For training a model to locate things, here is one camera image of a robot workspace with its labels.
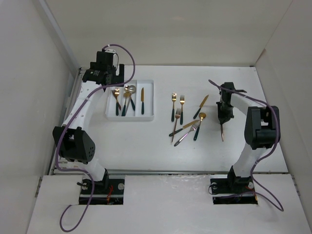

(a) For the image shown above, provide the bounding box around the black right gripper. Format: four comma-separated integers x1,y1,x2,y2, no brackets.
216,100,234,124

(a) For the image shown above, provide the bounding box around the gold spoon green handle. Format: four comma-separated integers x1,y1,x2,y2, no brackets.
121,92,131,117
193,113,206,141
125,85,136,110

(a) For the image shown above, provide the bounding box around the copper knife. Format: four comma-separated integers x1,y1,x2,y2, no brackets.
220,124,224,142

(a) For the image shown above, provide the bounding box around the silver spoon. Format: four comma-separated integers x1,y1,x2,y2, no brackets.
125,85,136,110

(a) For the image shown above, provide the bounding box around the gold knife green handle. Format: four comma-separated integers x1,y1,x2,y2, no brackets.
169,120,198,137
193,95,209,119
140,87,145,115

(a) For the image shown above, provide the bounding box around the gold fork green handle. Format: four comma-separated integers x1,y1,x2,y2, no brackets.
171,93,177,122
180,95,185,125

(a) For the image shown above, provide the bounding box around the copper fork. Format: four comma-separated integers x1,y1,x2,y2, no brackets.
112,90,121,110
171,108,181,143

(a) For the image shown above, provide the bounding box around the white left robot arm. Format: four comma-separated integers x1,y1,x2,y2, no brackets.
53,49,124,194

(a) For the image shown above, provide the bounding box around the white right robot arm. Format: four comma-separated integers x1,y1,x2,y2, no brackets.
211,82,280,194

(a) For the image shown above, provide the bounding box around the gold fork in tray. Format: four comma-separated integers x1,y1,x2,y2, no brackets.
112,87,121,116

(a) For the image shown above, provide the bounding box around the copper fork in tray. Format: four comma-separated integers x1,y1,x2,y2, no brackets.
112,90,121,110

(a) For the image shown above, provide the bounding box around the white cutlery tray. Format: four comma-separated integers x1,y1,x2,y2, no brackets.
105,80,154,122

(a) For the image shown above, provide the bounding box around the silver fork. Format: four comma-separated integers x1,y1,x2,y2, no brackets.
174,121,199,147

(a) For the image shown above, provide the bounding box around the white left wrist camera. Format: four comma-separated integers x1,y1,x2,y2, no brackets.
104,49,117,54

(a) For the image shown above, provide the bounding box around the aluminium rail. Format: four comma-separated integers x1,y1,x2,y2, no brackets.
46,67,83,176

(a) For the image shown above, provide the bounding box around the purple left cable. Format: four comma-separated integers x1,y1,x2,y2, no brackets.
55,43,137,232

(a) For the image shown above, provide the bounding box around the purple cable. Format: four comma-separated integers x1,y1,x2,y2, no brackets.
55,43,137,232
208,79,285,212

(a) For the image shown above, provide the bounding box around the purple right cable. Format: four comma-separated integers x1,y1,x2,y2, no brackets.
208,79,285,212

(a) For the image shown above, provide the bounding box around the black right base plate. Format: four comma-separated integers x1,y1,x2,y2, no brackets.
208,176,258,205

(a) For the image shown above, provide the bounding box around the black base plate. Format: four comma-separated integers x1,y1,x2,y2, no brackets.
77,177,125,205
208,176,258,205

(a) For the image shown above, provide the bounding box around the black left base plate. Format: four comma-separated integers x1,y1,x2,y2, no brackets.
77,177,125,205

